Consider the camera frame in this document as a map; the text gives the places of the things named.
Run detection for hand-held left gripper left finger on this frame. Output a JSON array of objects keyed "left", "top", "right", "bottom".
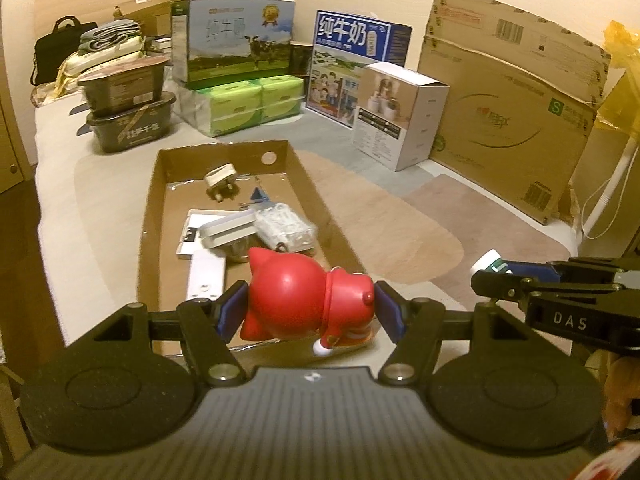
[{"left": 95, "top": 281, "right": 249, "bottom": 386}]

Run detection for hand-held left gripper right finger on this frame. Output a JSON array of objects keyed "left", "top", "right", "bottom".
[{"left": 375, "top": 281, "right": 543, "bottom": 386}]

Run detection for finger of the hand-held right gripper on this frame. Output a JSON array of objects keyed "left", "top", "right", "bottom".
[
  {"left": 500, "top": 258, "right": 640, "bottom": 283},
  {"left": 471, "top": 269, "right": 616, "bottom": 306}
]

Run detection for green white small roll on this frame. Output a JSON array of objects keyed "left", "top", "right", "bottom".
[{"left": 470, "top": 249, "right": 503, "bottom": 276}]

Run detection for white remote control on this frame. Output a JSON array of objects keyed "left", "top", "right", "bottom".
[{"left": 186, "top": 250, "right": 227, "bottom": 303}]

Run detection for red toy figure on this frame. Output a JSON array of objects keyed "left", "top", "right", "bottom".
[{"left": 240, "top": 246, "right": 376, "bottom": 358}]

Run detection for square white night light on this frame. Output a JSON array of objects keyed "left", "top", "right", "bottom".
[{"left": 200, "top": 211, "right": 258, "bottom": 263}]

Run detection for white card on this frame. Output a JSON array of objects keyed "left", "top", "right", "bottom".
[{"left": 176, "top": 208, "right": 226, "bottom": 259}]

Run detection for bag of white plastic parts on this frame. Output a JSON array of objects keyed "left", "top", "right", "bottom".
[{"left": 255, "top": 203, "right": 319, "bottom": 253}]

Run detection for shallow cardboard tray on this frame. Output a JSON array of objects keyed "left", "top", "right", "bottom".
[{"left": 137, "top": 140, "right": 366, "bottom": 356}]

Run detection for white plug adapter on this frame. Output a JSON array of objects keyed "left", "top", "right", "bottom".
[{"left": 204, "top": 162, "right": 240, "bottom": 202}]

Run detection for person's right hand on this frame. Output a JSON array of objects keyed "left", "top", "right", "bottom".
[{"left": 602, "top": 351, "right": 640, "bottom": 433}]

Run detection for red white cloth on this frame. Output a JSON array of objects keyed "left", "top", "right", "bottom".
[{"left": 565, "top": 437, "right": 640, "bottom": 480}]

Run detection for large brown cardboard box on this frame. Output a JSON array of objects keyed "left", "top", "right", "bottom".
[{"left": 417, "top": 0, "right": 611, "bottom": 225}]

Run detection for white product box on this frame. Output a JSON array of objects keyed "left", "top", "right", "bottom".
[{"left": 352, "top": 62, "right": 450, "bottom": 172}]

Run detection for green tissue pack bundle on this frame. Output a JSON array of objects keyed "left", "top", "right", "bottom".
[{"left": 177, "top": 74, "right": 306, "bottom": 138}]

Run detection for yellow plastic cover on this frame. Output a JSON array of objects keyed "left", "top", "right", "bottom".
[{"left": 595, "top": 20, "right": 640, "bottom": 136}]

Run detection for black plastic container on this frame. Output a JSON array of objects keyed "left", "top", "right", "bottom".
[
  {"left": 77, "top": 57, "right": 168, "bottom": 116},
  {"left": 86, "top": 92, "right": 177, "bottom": 154}
]

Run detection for light blue milk gift box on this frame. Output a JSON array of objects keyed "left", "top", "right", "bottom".
[{"left": 171, "top": 0, "right": 296, "bottom": 91}]

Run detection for dark blue milk carton box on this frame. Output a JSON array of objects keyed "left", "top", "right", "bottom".
[{"left": 305, "top": 9, "right": 413, "bottom": 128}]

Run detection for wooden cabinet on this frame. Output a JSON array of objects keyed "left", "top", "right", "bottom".
[{"left": 0, "top": 35, "right": 37, "bottom": 196}]

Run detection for folded towels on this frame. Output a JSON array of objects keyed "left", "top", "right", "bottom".
[{"left": 52, "top": 40, "right": 146, "bottom": 93}]

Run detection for flat brown cardboard box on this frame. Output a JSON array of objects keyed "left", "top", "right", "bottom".
[{"left": 117, "top": 0, "right": 197, "bottom": 36}]

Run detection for black bag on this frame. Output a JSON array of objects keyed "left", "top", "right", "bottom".
[{"left": 31, "top": 16, "right": 98, "bottom": 86}]

